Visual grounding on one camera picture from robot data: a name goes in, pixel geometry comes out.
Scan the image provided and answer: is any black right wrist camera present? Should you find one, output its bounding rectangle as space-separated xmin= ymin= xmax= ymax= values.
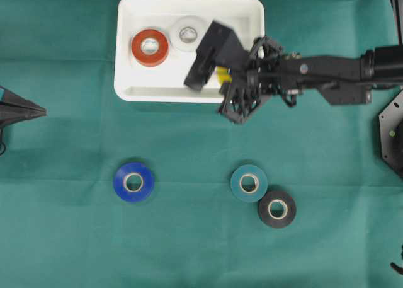
xmin=184 ymin=21 xmax=248 ymax=91

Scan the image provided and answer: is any green table cloth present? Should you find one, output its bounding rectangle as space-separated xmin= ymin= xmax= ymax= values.
xmin=1 ymin=0 xmax=402 ymax=287

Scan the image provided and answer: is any black frame post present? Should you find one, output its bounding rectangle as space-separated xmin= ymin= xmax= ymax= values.
xmin=390 ymin=0 xmax=403 ymax=45

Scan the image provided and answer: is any teal green tape roll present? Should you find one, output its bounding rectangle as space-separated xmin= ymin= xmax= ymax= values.
xmin=230 ymin=164 xmax=268 ymax=203

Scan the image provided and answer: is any yellow tape roll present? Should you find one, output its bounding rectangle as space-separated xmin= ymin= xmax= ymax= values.
xmin=215 ymin=67 xmax=232 ymax=84

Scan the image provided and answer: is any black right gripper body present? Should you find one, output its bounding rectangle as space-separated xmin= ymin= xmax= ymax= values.
xmin=217 ymin=36 xmax=283 ymax=124

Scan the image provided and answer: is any black tape roll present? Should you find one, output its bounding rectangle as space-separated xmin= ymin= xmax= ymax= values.
xmin=258 ymin=190 xmax=297 ymax=228

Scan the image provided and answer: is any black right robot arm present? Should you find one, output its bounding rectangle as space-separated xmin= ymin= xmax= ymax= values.
xmin=218 ymin=37 xmax=402 ymax=124

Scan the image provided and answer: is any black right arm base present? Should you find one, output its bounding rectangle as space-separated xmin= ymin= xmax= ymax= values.
xmin=378 ymin=91 xmax=402 ymax=178

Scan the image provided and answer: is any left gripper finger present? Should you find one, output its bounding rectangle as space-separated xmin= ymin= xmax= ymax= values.
xmin=1 ymin=87 xmax=46 ymax=112
xmin=1 ymin=112 xmax=47 ymax=130

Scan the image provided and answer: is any white tape roll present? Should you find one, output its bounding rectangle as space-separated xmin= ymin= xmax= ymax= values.
xmin=169 ymin=16 xmax=208 ymax=52

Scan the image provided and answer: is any red tape roll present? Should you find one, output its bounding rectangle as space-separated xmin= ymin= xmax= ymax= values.
xmin=131 ymin=28 xmax=169 ymax=67

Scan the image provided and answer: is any blue tape roll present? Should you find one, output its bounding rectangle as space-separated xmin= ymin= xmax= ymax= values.
xmin=113 ymin=162 xmax=155 ymax=203

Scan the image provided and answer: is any black hook at edge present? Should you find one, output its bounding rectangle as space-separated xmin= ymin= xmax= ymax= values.
xmin=390 ymin=244 xmax=403 ymax=275

